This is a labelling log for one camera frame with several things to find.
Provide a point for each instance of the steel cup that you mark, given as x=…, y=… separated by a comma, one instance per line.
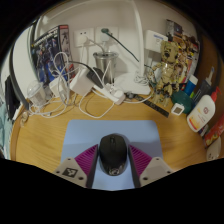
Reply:
x=106, y=63

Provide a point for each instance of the teal round container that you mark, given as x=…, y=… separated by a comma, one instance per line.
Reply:
x=183, y=100

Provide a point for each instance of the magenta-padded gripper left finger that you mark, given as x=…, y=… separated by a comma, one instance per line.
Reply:
x=68, y=170

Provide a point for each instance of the dark pump bottle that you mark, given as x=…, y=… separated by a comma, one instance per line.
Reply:
x=203, y=88

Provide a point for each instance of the small white charger block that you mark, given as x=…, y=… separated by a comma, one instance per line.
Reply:
x=56, y=87

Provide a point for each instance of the black computer mouse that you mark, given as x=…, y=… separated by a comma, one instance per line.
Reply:
x=113, y=153

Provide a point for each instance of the white power strip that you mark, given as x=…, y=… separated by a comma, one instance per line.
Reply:
x=111, y=94

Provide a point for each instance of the blue robot model kit box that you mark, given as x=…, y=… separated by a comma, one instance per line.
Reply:
x=46, y=53

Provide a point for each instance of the black backpack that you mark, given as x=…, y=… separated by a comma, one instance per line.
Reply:
x=11, y=96

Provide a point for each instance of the small white cube clock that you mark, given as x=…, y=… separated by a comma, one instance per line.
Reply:
x=177, y=109

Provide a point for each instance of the blue mouse pad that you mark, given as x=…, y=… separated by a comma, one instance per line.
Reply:
x=83, y=133

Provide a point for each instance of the white lotion bottle red cap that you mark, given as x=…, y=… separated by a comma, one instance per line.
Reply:
x=201, y=113

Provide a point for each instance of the white wall box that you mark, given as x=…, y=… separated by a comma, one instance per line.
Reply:
x=155, y=40

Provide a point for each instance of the black ruler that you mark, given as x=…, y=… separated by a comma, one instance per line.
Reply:
x=156, y=109

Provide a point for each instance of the white wall socket plates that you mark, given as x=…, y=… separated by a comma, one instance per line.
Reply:
x=83, y=36

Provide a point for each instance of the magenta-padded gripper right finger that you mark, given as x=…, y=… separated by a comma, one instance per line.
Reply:
x=158, y=168

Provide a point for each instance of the large white power adapter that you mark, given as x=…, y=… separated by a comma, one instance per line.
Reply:
x=80, y=85

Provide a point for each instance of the clear plastic lidded cup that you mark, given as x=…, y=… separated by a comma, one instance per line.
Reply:
x=36, y=93

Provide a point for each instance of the teal bedding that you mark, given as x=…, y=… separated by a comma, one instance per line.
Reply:
x=4, y=130

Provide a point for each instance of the blue white bottle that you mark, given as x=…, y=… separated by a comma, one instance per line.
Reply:
x=190, y=85

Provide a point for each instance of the black power adapter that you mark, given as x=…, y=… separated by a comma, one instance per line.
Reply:
x=95, y=77

